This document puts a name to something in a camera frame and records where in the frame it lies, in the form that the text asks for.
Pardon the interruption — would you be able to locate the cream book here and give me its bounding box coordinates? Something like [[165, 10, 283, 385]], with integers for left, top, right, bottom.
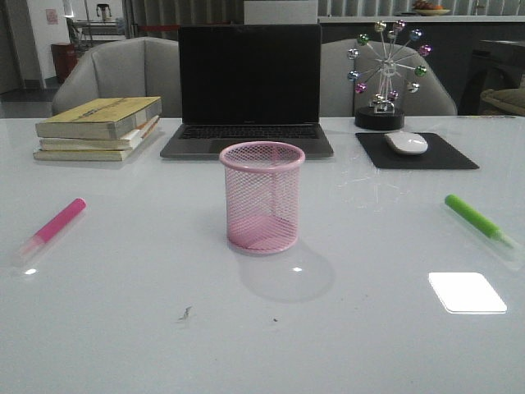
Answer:
[[39, 116, 159, 150], [33, 127, 157, 162]]

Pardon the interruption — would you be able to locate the green highlighter pen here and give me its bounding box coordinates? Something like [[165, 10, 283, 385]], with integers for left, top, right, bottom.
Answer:
[[445, 195, 524, 269]]

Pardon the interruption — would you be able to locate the middle cream book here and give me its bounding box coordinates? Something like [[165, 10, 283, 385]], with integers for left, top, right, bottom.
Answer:
[[39, 116, 159, 150]]

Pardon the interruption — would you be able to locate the top yellow book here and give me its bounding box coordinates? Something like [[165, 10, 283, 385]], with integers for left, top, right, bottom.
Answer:
[[35, 96, 162, 140]]

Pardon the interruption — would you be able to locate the white computer mouse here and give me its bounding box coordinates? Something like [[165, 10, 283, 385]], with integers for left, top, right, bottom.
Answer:
[[385, 131, 428, 155]]

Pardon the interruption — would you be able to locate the fruit bowl on counter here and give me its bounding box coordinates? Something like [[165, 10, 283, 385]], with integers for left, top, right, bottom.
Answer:
[[413, 0, 450, 16]]

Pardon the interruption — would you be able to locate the olive cushion at right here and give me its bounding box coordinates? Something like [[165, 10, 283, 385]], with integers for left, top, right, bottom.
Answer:
[[480, 88, 524, 117]]

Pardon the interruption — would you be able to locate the black mouse pad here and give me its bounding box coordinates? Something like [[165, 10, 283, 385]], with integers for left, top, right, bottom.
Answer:
[[354, 131, 481, 170]]

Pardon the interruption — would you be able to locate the grey armchair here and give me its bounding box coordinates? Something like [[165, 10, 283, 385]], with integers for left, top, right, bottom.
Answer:
[[320, 39, 457, 117], [52, 37, 182, 117]]

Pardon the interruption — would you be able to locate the pink highlighter pen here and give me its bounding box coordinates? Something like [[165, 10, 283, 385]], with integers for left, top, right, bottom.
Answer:
[[11, 198, 87, 268]]

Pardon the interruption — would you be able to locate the grey laptop computer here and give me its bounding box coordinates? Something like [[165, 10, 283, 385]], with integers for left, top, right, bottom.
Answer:
[[160, 24, 333, 159]]

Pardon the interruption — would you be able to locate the left grey armchair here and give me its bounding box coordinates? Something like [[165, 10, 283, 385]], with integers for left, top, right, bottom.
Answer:
[[52, 37, 182, 117]]

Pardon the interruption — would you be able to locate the right grey armchair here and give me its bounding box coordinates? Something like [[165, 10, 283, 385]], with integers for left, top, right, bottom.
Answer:
[[320, 39, 457, 117]]

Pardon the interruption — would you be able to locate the pink mesh pen holder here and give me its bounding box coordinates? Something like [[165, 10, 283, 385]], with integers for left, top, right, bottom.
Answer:
[[219, 141, 305, 254]]

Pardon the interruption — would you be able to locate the red trash bin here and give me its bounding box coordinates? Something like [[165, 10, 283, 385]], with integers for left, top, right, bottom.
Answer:
[[51, 43, 78, 83]]

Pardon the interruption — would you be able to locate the bottom cream book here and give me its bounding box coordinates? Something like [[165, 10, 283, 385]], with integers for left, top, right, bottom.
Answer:
[[33, 127, 157, 162]]

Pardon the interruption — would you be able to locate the ferris wheel desk ornament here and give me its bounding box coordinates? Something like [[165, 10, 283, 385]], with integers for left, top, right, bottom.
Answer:
[[347, 20, 428, 131]]

